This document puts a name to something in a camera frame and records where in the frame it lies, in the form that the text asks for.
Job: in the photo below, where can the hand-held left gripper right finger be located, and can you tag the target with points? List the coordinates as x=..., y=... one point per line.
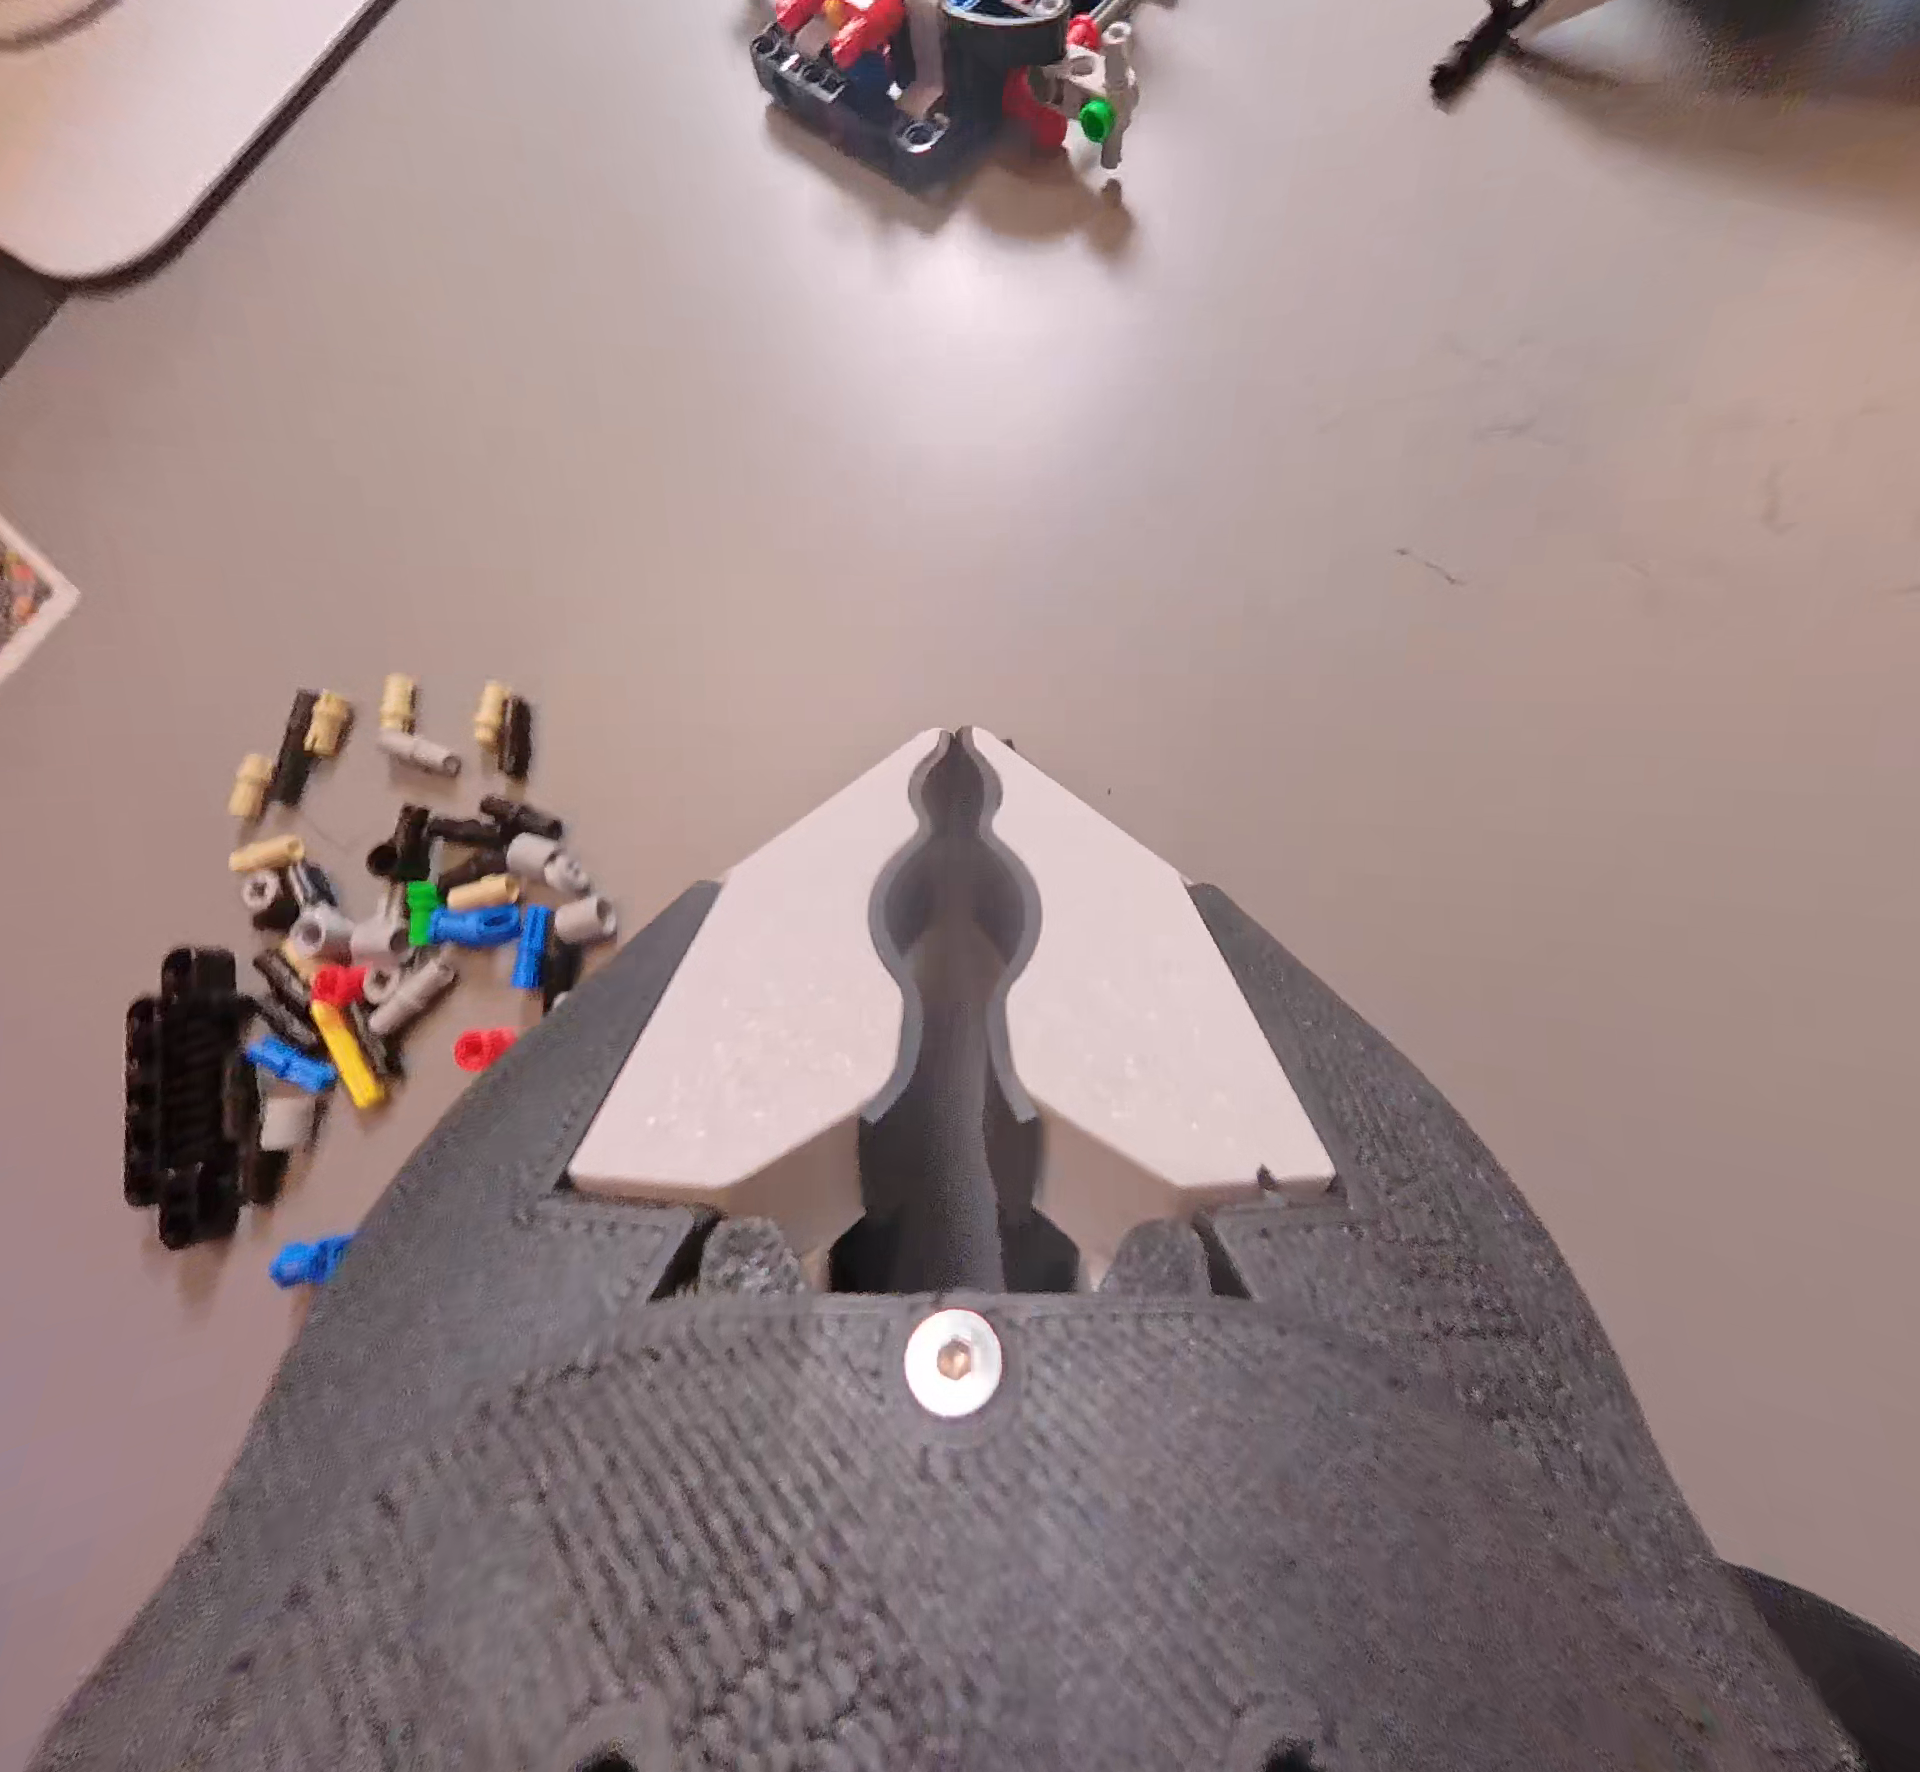
x=1154, y=1037

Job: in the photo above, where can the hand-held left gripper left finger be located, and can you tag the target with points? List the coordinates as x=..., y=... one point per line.
x=748, y=1037

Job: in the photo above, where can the pile of lego pieces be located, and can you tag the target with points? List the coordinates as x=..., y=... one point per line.
x=375, y=903

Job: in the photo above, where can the partly built lego assembly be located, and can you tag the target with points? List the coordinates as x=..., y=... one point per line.
x=930, y=17

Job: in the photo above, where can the holographic sticker sheet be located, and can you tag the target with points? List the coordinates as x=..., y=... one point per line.
x=30, y=594

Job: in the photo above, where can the white book stand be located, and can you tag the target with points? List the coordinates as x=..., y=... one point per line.
x=194, y=47

